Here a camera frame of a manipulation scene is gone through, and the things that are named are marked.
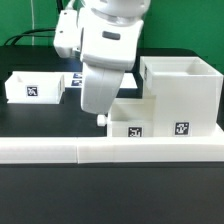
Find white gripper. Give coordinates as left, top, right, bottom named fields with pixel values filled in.
left=81, top=63, right=124, bottom=114

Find white front drawer tray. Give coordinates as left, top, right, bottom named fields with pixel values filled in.
left=97, top=98, right=155, bottom=137

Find white drawer tray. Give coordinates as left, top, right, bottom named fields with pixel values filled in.
left=97, top=98, right=155, bottom=137
left=5, top=71, right=65, bottom=104

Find white drawer cabinet box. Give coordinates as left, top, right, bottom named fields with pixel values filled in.
left=139, top=56, right=223, bottom=137

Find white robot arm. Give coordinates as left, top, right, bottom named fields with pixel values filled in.
left=53, top=0, right=151, bottom=114

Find white rear drawer tray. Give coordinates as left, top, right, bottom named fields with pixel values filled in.
left=5, top=71, right=65, bottom=104

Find white fiducial marker sheet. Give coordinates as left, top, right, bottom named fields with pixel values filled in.
left=64, top=72, right=137, bottom=89

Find white L-shaped boundary rail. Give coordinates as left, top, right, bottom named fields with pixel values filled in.
left=0, top=127, right=224, bottom=164

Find black cable bundle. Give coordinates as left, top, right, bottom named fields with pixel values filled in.
left=3, top=0, right=64, bottom=47

